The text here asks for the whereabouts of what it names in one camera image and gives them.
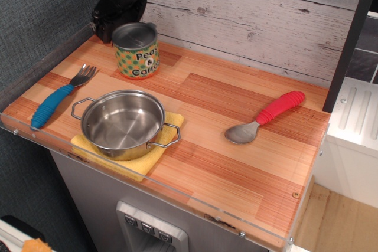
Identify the yellow cloth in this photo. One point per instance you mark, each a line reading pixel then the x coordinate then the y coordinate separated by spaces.
pixel 137 168

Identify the dark right post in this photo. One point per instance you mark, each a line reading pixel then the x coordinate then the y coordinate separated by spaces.
pixel 346 55

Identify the silver dispenser panel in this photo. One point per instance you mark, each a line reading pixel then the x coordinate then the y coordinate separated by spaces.
pixel 145 232

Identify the stainless steel pot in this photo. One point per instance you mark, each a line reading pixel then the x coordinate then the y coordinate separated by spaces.
pixel 125 124

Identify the orange and black object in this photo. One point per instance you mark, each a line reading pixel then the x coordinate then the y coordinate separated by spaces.
pixel 17 235

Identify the white toy sink unit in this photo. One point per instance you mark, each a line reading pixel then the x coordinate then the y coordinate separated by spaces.
pixel 347 160

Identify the blue handled fork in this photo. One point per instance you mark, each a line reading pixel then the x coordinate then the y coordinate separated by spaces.
pixel 47 108

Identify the grey toy fridge cabinet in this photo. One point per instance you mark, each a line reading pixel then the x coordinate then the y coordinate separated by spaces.
pixel 96 195

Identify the clear acrylic edge guard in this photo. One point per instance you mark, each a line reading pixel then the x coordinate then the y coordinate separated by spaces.
pixel 244 229

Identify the red handled spoon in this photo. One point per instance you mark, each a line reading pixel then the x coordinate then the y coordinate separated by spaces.
pixel 246 133

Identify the peas and carrots can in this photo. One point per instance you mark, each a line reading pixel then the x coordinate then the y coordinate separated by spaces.
pixel 136 50

